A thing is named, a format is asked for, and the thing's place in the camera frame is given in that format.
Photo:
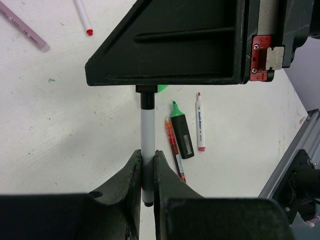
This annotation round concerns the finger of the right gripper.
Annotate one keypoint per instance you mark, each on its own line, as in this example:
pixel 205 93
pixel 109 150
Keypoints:
pixel 173 42

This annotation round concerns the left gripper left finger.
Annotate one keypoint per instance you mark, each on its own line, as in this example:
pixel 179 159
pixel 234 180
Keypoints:
pixel 109 212

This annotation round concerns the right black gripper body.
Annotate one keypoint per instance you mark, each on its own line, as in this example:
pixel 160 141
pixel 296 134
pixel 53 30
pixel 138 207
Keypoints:
pixel 273 30

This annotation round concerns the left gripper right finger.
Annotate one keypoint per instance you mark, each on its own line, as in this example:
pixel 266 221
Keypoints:
pixel 180 213

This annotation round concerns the green highlighter cap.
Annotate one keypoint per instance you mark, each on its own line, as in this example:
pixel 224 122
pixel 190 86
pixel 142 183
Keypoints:
pixel 160 88

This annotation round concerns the green black highlighter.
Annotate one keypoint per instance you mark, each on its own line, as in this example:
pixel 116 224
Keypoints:
pixel 181 131

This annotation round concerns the black white marker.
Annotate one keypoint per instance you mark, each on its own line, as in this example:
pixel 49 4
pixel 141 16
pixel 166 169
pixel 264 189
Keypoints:
pixel 147 127

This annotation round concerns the pink white marker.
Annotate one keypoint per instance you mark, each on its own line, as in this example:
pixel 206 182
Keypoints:
pixel 201 146

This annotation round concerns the orange clear pen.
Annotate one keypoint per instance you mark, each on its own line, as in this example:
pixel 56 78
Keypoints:
pixel 174 149

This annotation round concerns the black marker cap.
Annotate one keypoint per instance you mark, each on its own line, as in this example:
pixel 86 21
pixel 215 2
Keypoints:
pixel 146 88

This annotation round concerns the pink clear pen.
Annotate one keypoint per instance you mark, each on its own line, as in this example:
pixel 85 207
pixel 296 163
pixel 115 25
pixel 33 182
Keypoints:
pixel 23 28

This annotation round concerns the red white marker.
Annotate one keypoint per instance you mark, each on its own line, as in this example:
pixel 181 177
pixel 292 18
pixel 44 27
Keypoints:
pixel 83 17

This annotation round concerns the aluminium mounting rail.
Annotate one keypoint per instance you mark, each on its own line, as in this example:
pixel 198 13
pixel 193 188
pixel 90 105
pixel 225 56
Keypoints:
pixel 308 139

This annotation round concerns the right black base bracket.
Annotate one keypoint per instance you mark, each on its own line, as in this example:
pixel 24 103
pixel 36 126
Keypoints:
pixel 298 193

